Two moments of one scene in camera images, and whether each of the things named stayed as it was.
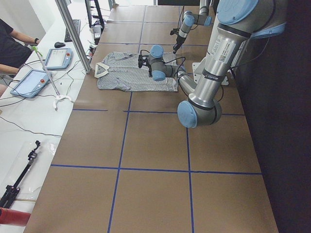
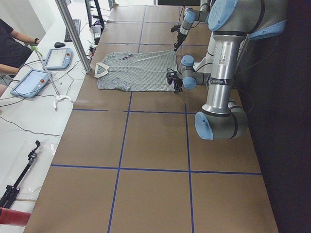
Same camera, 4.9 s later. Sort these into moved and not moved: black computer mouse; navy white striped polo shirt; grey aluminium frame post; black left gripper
Moved: black left gripper
Not moved: black computer mouse; navy white striped polo shirt; grey aluminium frame post
